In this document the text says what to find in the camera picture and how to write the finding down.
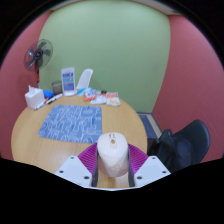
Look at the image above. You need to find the white tissue box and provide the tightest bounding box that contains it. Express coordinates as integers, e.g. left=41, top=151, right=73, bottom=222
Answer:
left=24, top=84, right=46, bottom=111

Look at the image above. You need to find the orange snack packet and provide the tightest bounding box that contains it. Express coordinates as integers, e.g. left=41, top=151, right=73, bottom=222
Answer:
left=83, top=89, right=100, bottom=103

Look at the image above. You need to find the red and white snack packet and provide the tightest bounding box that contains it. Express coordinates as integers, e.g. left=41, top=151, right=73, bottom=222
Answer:
left=105, top=91, right=122, bottom=107

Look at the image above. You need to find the blue whiteboard eraser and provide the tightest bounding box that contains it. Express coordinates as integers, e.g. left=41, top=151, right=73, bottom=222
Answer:
left=43, top=89, right=54, bottom=99

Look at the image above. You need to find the black whiteboard marker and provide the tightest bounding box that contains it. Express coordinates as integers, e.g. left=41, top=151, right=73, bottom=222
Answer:
left=45, top=93, right=64, bottom=105

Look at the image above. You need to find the black standing fan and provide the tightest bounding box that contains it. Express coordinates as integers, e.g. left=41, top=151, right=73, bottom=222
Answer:
left=24, top=38, right=54, bottom=89

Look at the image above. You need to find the red-capped whiteboard marker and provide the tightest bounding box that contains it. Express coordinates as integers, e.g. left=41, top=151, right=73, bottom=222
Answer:
left=34, top=99, right=48, bottom=111

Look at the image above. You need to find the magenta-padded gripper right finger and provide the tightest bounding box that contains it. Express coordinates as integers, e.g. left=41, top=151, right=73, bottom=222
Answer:
left=127, top=143, right=172, bottom=188

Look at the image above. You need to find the white sign stand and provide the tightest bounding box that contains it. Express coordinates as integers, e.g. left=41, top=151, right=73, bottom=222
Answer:
left=60, top=66, right=78, bottom=97

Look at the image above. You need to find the light blue packet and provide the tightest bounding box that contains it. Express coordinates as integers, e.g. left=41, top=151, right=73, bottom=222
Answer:
left=77, top=87, right=91, bottom=97

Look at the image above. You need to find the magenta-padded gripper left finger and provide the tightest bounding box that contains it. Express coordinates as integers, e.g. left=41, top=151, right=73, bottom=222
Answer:
left=54, top=143, right=100, bottom=188

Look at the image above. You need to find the blue patterned mouse pad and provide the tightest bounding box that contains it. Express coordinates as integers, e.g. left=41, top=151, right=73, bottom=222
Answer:
left=37, top=104, right=103, bottom=145

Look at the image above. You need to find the pale pink computer mouse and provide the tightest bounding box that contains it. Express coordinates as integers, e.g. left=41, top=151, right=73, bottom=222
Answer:
left=96, top=132, right=130, bottom=178

